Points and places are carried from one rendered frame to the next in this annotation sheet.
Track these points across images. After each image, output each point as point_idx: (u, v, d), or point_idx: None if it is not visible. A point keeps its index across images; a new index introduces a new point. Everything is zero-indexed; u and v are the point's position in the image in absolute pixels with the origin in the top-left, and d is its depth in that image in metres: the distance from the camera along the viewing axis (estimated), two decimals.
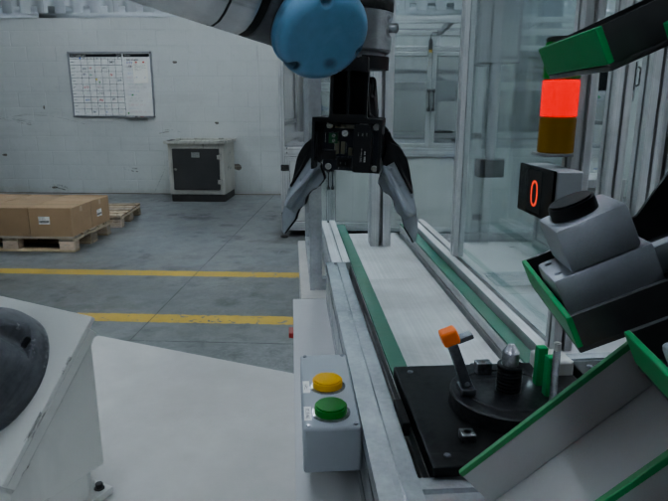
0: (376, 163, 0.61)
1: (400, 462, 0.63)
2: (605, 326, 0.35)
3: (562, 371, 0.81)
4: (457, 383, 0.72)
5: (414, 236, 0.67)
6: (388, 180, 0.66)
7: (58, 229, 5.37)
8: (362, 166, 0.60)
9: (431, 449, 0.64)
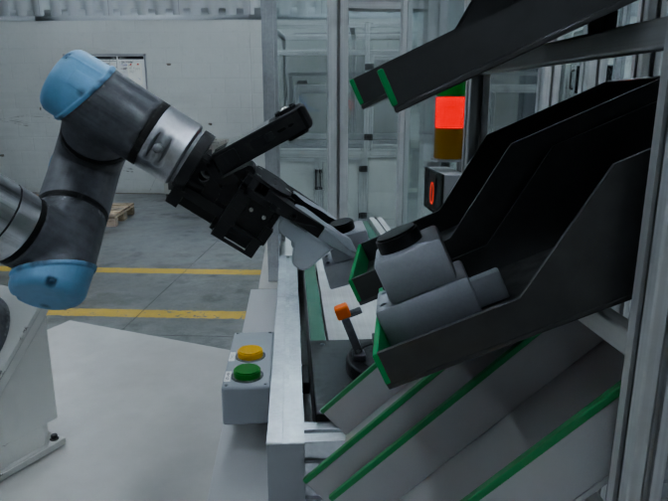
0: (253, 242, 0.65)
1: (292, 412, 0.78)
2: (375, 286, 0.49)
3: None
4: (352, 351, 0.87)
5: (350, 255, 0.67)
6: (298, 222, 0.66)
7: None
8: (250, 249, 0.67)
9: (318, 401, 0.78)
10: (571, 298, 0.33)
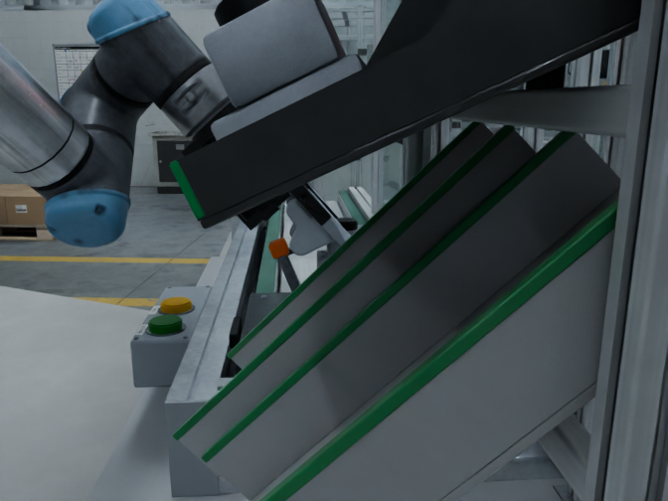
0: (257, 215, 0.65)
1: (209, 366, 0.62)
2: None
3: None
4: None
5: None
6: (306, 208, 0.66)
7: (35, 217, 5.36)
8: (250, 223, 0.66)
9: None
10: (524, 32, 0.17)
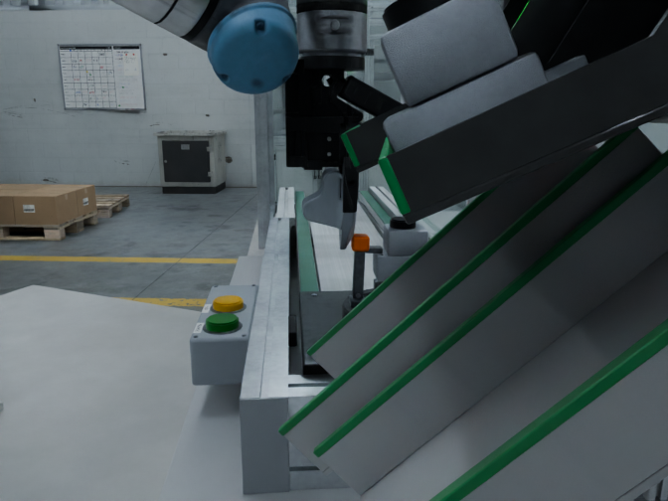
0: (301, 159, 0.64)
1: (274, 364, 0.62)
2: (380, 142, 0.34)
3: None
4: (349, 296, 0.72)
5: (340, 245, 0.69)
6: (341, 186, 0.66)
7: (43, 217, 5.36)
8: (288, 160, 0.65)
9: (307, 351, 0.63)
10: None
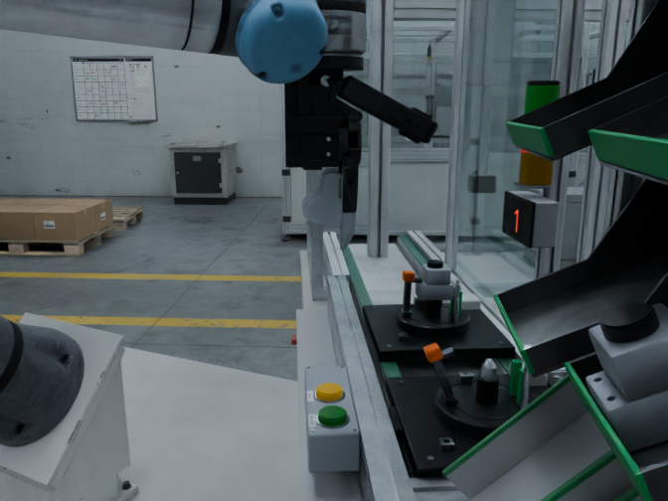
0: (301, 159, 0.64)
1: (393, 464, 0.72)
2: (552, 357, 0.44)
3: (473, 306, 1.23)
4: (401, 309, 1.14)
5: (340, 245, 0.69)
6: (341, 186, 0.66)
7: (63, 233, 5.46)
8: (287, 160, 0.65)
9: (380, 343, 1.06)
10: None
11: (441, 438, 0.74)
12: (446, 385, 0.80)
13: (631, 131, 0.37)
